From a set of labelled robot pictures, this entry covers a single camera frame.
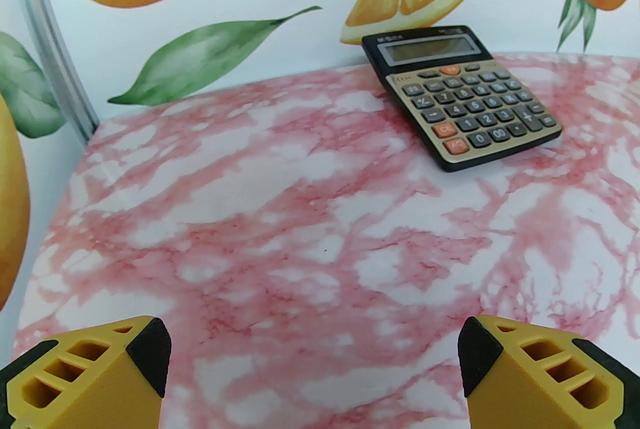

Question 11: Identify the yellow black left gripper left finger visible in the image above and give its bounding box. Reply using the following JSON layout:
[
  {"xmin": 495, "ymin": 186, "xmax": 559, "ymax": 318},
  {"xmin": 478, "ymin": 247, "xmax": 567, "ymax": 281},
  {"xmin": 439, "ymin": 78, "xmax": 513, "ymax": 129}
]
[{"xmin": 0, "ymin": 315, "xmax": 172, "ymax": 429}]

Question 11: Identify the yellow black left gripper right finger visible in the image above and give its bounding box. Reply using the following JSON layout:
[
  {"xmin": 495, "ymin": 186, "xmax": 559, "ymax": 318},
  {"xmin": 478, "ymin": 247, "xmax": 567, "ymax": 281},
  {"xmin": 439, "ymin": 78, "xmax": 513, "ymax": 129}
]
[{"xmin": 458, "ymin": 315, "xmax": 640, "ymax": 429}]

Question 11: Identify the grey desk calculator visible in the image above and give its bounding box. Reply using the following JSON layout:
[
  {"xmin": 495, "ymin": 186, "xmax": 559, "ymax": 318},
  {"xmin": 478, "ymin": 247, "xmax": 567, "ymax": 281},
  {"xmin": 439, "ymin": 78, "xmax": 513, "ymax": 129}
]
[{"xmin": 361, "ymin": 25, "xmax": 563, "ymax": 173}]

